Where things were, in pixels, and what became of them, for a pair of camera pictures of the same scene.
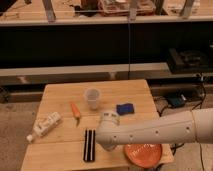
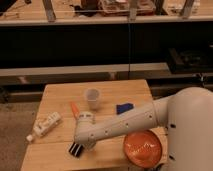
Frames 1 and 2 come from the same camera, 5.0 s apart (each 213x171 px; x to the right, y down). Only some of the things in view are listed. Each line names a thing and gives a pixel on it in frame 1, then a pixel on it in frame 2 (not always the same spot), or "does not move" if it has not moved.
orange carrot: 76,112 does not move
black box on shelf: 189,61 does not move
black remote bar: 89,145 to 75,149
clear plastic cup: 92,98 does not move
